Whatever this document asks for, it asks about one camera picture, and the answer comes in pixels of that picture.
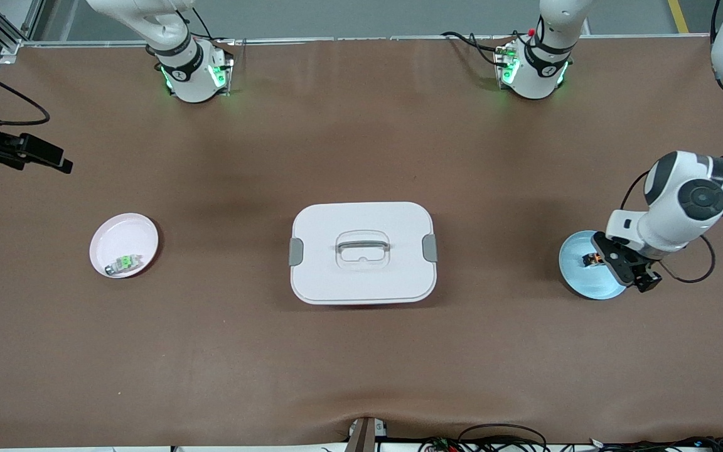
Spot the metal table edge bracket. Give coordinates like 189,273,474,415
345,416,388,452

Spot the light blue round plate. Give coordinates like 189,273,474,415
558,230,629,301

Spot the black right base cable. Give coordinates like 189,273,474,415
172,5,232,46

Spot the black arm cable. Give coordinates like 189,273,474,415
0,58,51,127
618,63,723,284

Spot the black base cable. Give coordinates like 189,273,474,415
441,30,508,67
172,5,232,46

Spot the white lidded box, grey handle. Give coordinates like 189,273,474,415
289,202,438,306

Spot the pink round plate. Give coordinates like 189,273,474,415
89,213,160,279

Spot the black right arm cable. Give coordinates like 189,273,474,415
0,58,51,127

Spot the aluminium frame profile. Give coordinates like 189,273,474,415
0,0,46,58

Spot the black cable bundle with loop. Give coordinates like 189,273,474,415
420,423,550,452

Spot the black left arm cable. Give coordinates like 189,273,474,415
618,63,723,284

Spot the black left base cable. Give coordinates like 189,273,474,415
441,30,508,67

